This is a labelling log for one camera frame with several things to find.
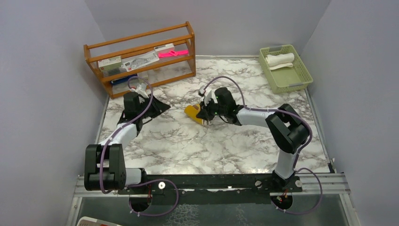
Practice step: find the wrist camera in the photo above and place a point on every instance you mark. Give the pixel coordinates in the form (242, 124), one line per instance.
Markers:
(141, 91)
(206, 95)

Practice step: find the wooden shelf rack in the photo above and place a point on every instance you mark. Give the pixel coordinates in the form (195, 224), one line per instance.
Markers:
(164, 71)

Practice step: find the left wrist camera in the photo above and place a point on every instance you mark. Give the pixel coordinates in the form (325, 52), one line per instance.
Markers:
(141, 91)

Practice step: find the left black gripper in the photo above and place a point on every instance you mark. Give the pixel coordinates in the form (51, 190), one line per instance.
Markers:
(158, 106)

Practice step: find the blue box on shelf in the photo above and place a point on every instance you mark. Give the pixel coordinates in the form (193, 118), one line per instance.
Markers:
(122, 80)

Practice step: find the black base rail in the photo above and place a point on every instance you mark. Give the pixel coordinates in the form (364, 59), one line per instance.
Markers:
(209, 189)

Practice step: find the green plastic basket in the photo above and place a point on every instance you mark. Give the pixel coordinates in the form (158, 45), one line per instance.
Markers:
(286, 79)

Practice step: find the white towel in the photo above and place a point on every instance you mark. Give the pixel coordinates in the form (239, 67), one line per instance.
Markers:
(280, 61)

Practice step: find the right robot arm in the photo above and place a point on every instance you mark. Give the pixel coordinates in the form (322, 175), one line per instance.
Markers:
(289, 131)

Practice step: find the white pack behind pink ruler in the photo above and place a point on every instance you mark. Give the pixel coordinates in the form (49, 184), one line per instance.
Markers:
(165, 48)

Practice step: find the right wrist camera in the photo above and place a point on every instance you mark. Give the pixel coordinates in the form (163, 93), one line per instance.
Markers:
(206, 95)

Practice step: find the white box with red label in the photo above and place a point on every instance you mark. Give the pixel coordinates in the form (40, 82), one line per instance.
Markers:
(110, 66)

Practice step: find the clear protractor ruler pack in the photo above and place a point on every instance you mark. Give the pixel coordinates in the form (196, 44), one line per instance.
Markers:
(139, 61)

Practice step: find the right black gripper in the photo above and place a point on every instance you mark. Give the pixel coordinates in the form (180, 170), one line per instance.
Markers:
(203, 113)

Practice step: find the yellow towel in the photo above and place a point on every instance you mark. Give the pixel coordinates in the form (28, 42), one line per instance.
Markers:
(192, 111)

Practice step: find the pink ruler set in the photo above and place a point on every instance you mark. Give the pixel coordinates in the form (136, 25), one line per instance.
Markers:
(173, 53)

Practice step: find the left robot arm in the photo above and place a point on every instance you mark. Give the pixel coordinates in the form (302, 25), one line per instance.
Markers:
(105, 168)

